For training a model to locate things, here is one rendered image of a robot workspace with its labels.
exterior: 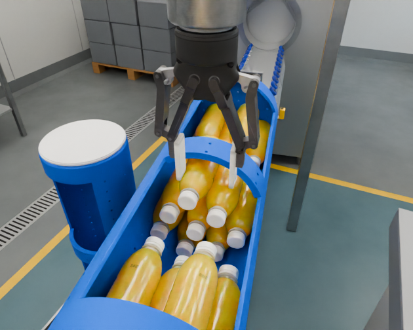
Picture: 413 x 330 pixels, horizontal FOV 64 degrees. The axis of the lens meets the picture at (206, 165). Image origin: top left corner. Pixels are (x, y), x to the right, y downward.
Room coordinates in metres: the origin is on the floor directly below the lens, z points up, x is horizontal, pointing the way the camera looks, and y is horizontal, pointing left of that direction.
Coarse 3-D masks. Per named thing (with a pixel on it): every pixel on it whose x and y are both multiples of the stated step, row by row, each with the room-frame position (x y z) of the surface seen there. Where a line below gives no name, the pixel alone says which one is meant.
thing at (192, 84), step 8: (192, 80) 0.39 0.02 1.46; (192, 88) 0.39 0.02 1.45; (184, 96) 0.39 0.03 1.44; (192, 96) 0.39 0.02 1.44; (184, 104) 0.40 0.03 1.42; (176, 112) 0.40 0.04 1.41; (184, 112) 0.40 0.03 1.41; (176, 120) 0.40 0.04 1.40; (176, 128) 0.40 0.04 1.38; (168, 136) 0.41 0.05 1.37
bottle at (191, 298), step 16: (192, 256) 0.37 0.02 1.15; (208, 256) 0.37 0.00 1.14; (192, 272) 0.33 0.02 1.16; (208, 272) 0.33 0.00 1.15; (176, 288) 0.30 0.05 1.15; (192, 288) 0.30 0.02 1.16; (208, 288) 0.31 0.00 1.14; (176, 304) 0.27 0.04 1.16; (192, 304) 0.27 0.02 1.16; (208, 304) 0.28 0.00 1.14; (192, 320) 0.25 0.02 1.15; (208, 320) 0.27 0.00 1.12
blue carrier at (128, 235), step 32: (192, 128) 0.96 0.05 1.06; (160, 160) 0.58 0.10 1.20; (224, 160) 0.55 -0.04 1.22; (160, 192) 0.65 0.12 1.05; (256, 192) 0.53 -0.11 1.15; (128, 224) 0.49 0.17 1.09; (256, 224) 0.45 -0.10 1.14; (96, 256) 0.34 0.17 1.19; (128, 256) 0.45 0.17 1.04; (224, 256) 0.50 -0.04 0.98; (256, 256) 0.41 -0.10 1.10; (96, 288) 0.35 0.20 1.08; (64, 320) 0.22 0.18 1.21; (96, 320) 0.21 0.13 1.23; (128, 320) 0.21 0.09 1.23; (160, 320) 0.21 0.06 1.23
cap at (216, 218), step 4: (212, 212) 0.48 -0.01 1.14; (216, 212) 0.48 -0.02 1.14; (220, 212) 0.49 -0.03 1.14; (208, 216) 0.48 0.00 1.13; (212, 216) 0.48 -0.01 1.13; (216, 216) 0.48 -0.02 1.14; (220, 216) 0.48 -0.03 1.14; (224, 216) 0.48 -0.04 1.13; (208, 220) 0.48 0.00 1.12; (212, 220) 0.48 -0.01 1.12; (216, 220) 0.48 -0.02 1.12; (220, 220) 0.47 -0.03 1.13; (224, 220) 0.47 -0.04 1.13; (208, 224) 0.48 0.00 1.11; (212, 224) 0.48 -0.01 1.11; (216, 224) 0.48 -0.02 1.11; (220, 224) 0.47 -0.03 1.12
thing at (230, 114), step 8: (216, 80) 0.38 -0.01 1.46; (216, 88) 0.38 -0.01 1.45; (216, 96) 0.38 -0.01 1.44; (224, 96) 0.39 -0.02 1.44; (224, 104) 0.38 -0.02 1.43; (232, 104) 0.40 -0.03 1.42; (224, 112) 0.39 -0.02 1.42; (232, 112) 0.39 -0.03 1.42; (232, 120) 0.38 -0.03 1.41; (240, 120) 0.41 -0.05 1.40; (232, 128) 0.38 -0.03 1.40; (240, 128) 0.39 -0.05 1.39; (232, 136) 0.38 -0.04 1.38; (240, 136) 0.38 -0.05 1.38; (240, 144) 0.38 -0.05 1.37; (240, 152) 0.37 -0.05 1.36
